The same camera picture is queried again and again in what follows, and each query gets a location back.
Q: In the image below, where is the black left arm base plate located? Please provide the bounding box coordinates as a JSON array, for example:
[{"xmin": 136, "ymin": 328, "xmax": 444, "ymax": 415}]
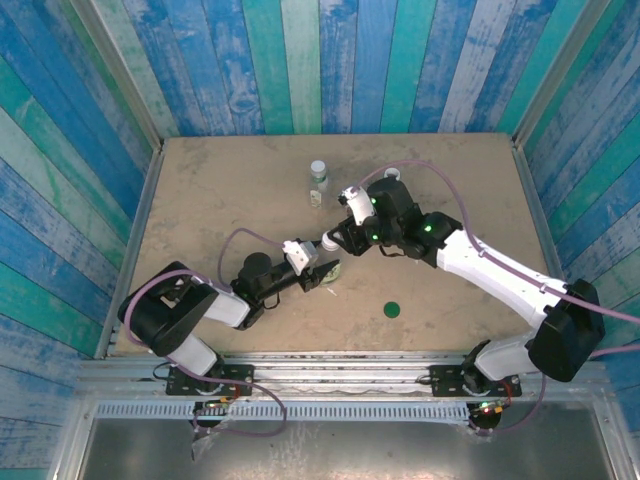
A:
[{"xmin": 166, "ymin": 363, "xmax": 255, "ymax": 397}]

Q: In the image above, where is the metal table side rail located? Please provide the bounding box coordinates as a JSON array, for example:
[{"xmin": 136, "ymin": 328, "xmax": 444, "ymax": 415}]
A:
[
  {"xmin": 94, "ymin": 142, "xmax": 166, "ymax": 359},
  {"xmin": 509, "ymin": 133, "xmax": 596, "ymax": 301}
]

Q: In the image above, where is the small circuit board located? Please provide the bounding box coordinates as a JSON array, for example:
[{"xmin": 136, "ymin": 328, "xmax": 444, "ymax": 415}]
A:
[
  {"xmin": 469, "ymin": 397, "xmax": 507, "ymax": 417},
  {"xmin": 192, "ymin": 394, "xmax": 241, "ymax": 416}
]

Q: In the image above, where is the steel sheet shelf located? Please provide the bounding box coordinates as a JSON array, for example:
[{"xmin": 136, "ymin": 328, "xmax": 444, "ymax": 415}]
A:
[{"xmin": 47, "ymin": 399, "xmax": 640, "ymax": 480}]

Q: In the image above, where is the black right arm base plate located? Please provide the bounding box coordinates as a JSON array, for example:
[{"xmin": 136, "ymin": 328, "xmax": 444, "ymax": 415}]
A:
[{"xmin": 429, "ymin": 363, "xmax": 523, "ymax": 399}]

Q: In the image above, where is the white slotted cable duct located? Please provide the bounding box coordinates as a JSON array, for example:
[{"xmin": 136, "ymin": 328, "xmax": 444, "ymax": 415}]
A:
[{"xmin": 94, "ymin": 401, "xmax": 474, "ymax": 421}]

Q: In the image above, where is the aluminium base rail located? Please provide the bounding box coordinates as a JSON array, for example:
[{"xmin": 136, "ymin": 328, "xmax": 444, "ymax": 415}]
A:
[{"xmin": 77, "ymin": 352, "xmax": 616, "ymax": 397}]

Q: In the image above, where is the white bottle with green label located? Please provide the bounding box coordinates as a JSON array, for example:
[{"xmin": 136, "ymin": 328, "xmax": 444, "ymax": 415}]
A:
[{"xmin": 319, "ymin": 259, "xmax": 344, "ymax": 286}]

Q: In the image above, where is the small capped bottle green label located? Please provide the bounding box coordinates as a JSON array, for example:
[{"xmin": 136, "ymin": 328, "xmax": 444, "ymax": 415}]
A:
[{"xmin": 309, "ymin": 159, "xmax": 330, "ymax": 194}]

